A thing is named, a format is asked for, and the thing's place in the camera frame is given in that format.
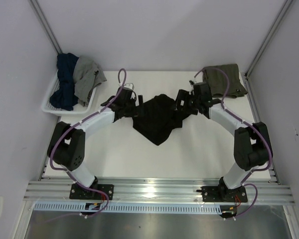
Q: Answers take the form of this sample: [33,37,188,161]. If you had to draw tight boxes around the black shorts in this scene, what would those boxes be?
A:
[133,94,190,146]

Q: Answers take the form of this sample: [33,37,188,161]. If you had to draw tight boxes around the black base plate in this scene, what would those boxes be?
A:
[200,186,248,203]
[69,184,114,200]

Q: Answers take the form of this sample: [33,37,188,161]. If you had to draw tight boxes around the left aluminium corner post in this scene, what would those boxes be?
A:
[28,0,63,54]

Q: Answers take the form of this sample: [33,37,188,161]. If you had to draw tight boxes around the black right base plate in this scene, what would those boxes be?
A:
[200,186,248,203]

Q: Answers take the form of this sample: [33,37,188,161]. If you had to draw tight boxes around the aluminium mounting rail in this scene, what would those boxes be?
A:
[23,177,295,206]

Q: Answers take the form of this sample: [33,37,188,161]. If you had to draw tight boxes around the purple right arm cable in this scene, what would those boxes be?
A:
[194,67,274,221]

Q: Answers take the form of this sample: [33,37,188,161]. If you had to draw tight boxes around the white perforated basket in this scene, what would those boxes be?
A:
[41,71,99,117]

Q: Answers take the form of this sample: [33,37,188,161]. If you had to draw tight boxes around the aluminium corner post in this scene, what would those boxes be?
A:
[244,0,296,79]
[28,0,63,54]

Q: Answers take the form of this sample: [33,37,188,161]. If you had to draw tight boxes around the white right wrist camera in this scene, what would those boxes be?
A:
[189,79,197,86]

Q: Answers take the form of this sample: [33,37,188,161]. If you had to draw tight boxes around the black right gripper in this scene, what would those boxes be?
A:
[171,89,201,115]

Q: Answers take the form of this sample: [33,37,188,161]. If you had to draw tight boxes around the dark blue garment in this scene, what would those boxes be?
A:
[49,53,79,111]

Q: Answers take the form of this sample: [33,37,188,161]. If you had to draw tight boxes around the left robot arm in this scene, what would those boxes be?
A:
[47,86,144,199]

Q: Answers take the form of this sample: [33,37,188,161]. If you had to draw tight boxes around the grey shorts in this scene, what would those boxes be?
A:
[73,56,107,106]

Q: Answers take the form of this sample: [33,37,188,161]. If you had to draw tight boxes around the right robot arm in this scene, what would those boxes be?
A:
[176,83,273,202]

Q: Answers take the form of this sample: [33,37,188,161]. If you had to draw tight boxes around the white slotted cable duct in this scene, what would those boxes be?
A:
[33,201,222,215]

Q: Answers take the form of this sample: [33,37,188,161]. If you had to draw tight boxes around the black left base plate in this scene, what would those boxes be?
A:
[69,184,114,200]

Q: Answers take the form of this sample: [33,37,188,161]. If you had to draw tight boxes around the olive green shorts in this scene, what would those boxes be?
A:
[203,63,248,98]

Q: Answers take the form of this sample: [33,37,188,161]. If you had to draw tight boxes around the right aluminium corner post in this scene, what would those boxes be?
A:
[244,0,296,79]

